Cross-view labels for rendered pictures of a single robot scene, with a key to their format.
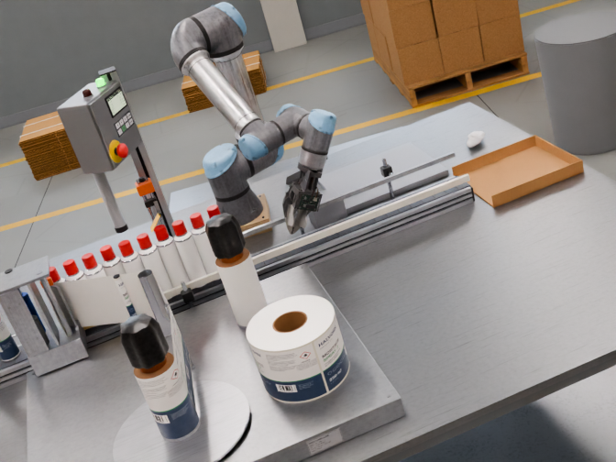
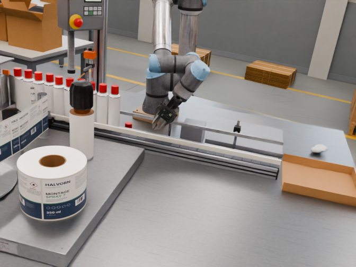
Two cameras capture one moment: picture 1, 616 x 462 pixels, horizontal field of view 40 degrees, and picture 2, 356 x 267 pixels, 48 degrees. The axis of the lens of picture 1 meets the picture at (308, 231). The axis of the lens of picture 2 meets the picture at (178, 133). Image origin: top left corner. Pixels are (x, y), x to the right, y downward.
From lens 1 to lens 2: 102 cm
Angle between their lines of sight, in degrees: 19
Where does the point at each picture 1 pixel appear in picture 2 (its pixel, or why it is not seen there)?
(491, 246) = (251, 210)
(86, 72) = (216, 39)
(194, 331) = (52, 143)
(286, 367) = (21, 184)
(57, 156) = not seen: hidden behind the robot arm
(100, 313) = (24, 105)
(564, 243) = (294, 240)
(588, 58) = not seen: outside the picture
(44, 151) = not seen: hidden behind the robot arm
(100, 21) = (234, 19)
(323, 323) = (62, 173)
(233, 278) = (72, 122)
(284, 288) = (116, 152)
